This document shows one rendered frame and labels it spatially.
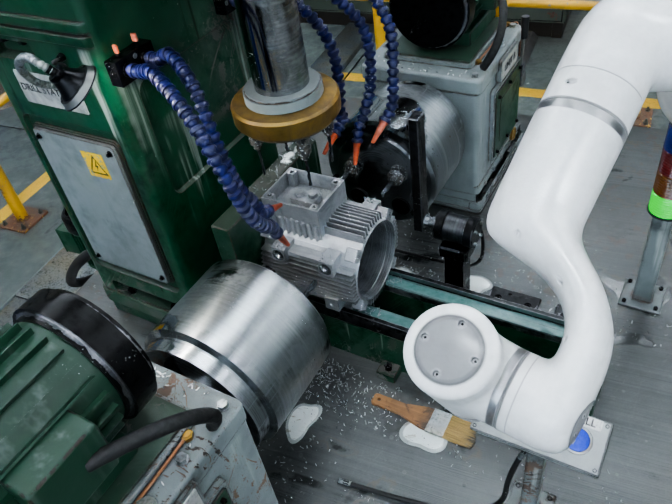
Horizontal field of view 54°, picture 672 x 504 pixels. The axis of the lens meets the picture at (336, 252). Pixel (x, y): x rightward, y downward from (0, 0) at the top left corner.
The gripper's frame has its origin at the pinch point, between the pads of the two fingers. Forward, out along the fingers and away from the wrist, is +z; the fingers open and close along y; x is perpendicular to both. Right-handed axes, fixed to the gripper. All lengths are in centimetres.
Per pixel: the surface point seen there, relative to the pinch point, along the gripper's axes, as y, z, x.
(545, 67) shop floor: 72, 239, -211
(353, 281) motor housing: 32.5, 17.2, -13.4
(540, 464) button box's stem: -5.9, 16.1, 4.2
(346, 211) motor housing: 38.0, 14.8, -24.9
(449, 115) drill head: 32, 30, -56
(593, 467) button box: -12.7, 6.7, 2.6
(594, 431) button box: -11.6, 6.7, -1.8
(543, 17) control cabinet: 84, 243, -247
